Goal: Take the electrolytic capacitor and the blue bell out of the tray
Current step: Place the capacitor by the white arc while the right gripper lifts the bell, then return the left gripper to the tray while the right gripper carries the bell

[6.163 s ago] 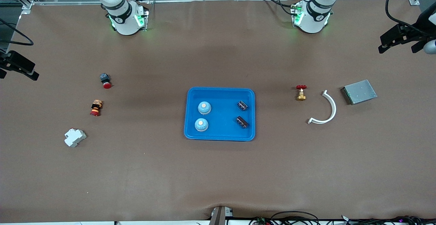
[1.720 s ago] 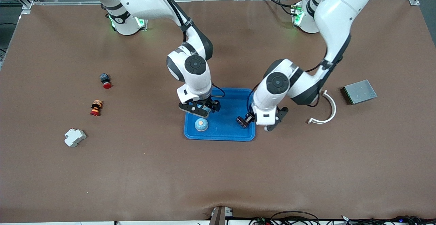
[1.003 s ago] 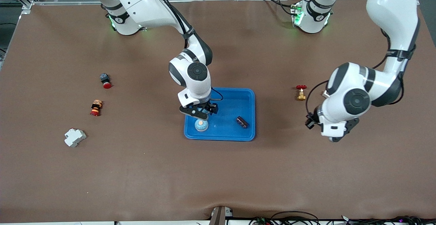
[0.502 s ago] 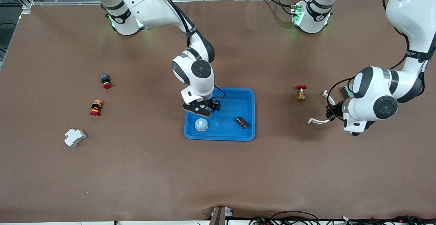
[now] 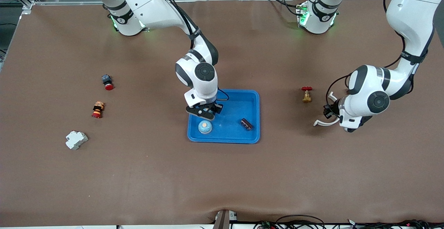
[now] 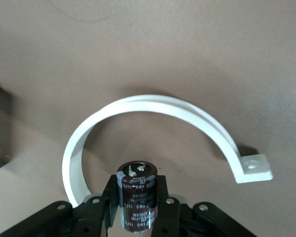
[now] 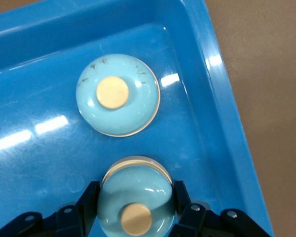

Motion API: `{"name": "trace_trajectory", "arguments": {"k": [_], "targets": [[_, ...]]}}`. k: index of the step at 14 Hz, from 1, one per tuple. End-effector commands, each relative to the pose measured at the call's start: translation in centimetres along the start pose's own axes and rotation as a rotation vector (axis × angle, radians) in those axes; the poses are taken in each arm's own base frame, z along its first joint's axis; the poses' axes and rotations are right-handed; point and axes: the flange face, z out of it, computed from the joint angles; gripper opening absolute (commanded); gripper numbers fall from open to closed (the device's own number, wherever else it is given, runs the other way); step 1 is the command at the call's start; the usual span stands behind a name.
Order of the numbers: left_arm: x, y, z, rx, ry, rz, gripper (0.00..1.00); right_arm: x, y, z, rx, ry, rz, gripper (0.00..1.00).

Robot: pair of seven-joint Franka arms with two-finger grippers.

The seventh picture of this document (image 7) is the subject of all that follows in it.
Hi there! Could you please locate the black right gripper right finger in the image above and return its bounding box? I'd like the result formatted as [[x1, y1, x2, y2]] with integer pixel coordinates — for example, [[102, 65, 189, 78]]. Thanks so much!
[[171, 180, 271, 237]]

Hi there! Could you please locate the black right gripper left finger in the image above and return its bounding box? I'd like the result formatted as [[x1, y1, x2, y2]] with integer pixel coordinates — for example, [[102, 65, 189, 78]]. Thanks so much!
[[0, 181, 101, 237]]

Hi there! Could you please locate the light blue bell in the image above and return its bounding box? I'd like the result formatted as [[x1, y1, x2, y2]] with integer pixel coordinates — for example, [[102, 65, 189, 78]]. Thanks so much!
[[97, 155, 175, 237]]

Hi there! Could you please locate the light blue bell scratched dome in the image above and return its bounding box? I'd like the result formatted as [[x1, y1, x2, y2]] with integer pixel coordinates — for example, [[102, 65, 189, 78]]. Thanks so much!
[[76, 53, 161, 137]]

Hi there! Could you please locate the blue plastic tray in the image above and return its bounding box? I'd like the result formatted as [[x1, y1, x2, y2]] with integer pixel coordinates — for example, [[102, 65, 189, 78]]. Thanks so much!
[[0, 0, 276, 237]]

